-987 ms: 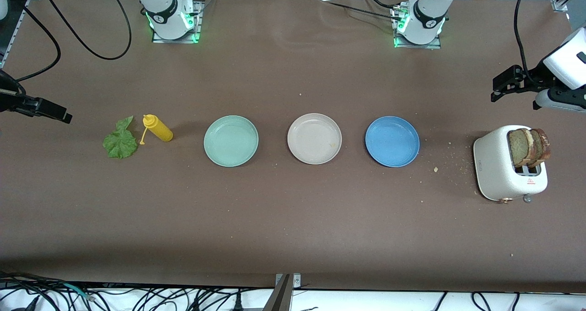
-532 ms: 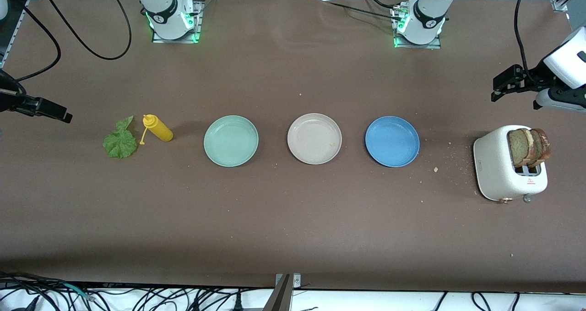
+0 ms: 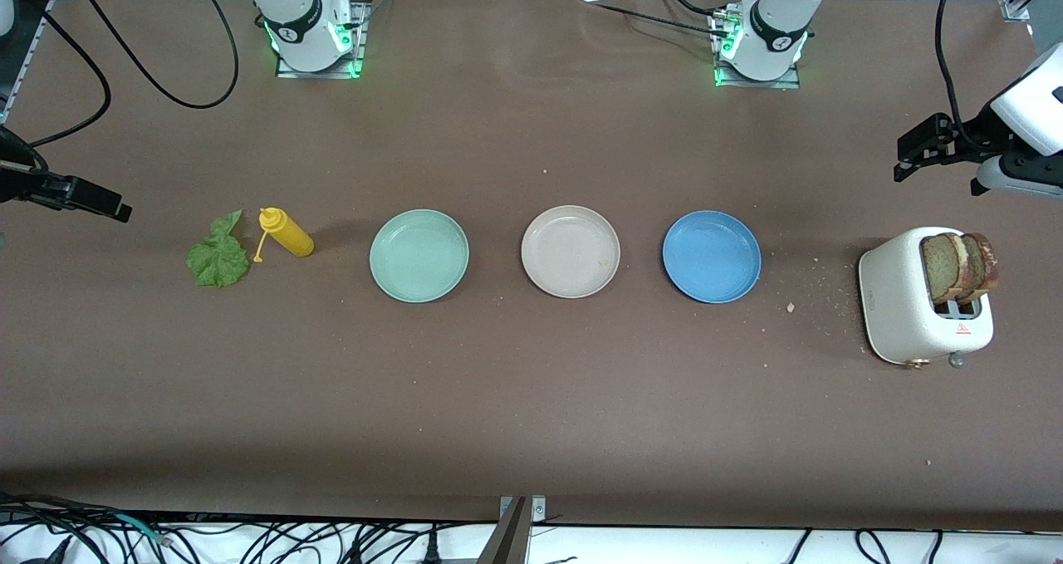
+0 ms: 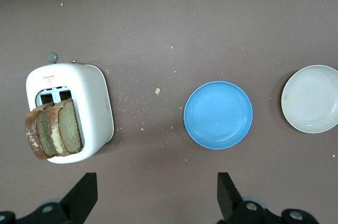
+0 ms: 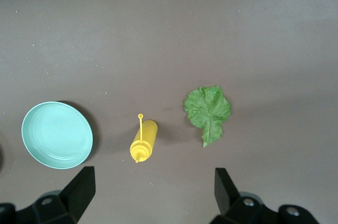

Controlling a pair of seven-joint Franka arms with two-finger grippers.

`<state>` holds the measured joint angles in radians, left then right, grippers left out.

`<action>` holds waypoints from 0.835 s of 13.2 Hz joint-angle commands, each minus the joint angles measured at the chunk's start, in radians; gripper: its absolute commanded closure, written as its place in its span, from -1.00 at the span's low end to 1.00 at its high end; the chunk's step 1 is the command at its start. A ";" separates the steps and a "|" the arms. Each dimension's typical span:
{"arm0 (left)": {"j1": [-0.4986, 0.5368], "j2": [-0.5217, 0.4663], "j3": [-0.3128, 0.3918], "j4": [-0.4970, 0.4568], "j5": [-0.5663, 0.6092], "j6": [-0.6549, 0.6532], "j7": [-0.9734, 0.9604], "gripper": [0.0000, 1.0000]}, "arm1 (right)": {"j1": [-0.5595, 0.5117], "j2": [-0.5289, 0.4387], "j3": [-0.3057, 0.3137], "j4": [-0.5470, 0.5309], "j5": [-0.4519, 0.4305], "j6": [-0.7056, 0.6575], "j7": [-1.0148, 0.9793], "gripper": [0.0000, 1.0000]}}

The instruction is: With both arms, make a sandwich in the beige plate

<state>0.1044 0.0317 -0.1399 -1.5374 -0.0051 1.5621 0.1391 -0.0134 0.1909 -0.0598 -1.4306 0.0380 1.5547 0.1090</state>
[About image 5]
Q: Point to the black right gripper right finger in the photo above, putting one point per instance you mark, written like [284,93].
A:
[227,197]

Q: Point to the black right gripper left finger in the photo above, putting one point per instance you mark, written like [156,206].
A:
[76,197]

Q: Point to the green lettuce leaf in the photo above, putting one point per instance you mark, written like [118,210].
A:
[208,110]

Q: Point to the yellow squeeze sauce bottle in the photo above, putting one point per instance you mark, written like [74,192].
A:
[146,136]

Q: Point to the mint green round plate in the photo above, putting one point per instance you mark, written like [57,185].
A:
[56,135]

